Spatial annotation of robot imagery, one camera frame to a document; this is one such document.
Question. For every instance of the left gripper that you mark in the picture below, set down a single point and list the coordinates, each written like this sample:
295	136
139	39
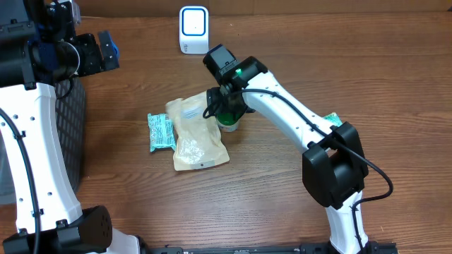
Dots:
92	46

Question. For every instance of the teal white tissue packet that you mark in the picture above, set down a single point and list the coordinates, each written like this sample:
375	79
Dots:
334	119

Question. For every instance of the grey plastic mesh basket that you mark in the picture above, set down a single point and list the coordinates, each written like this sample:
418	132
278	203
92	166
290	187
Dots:
70	121

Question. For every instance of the white barcode scanner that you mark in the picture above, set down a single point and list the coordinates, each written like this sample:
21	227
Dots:
194	30

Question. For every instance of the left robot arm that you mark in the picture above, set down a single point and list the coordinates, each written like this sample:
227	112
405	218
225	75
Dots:
39	49

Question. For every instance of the green lid jar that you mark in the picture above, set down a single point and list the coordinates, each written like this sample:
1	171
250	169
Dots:
227	122

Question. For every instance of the teal snack packet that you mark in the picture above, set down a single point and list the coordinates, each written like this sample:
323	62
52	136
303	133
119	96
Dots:
161	132

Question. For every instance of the beige powder pouch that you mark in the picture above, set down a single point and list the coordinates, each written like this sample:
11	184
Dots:
198	144

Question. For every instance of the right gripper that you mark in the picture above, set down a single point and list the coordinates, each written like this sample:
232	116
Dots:
220	106

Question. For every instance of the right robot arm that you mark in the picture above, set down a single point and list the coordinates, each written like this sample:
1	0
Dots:
332	168

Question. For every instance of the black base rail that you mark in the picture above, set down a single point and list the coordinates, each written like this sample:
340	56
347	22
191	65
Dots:
371	247

